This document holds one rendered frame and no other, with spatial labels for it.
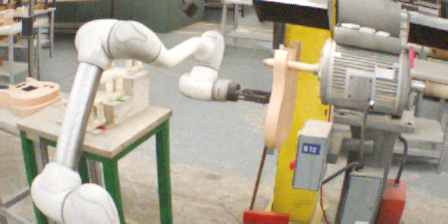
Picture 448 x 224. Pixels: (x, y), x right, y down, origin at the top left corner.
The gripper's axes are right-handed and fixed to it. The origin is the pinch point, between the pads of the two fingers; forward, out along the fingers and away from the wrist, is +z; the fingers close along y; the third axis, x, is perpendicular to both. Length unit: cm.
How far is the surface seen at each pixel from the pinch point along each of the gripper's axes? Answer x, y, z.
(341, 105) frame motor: 4.7, 14.1, 28.2
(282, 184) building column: -71, -87, -8
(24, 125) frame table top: -22, 42, -106
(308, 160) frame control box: -9.0, 41.9, 21.9
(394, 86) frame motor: 16, 20, 50
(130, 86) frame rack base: -4, 3, -65
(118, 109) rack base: -12, 14, -65
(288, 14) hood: 34.4, -4.6, 0.4
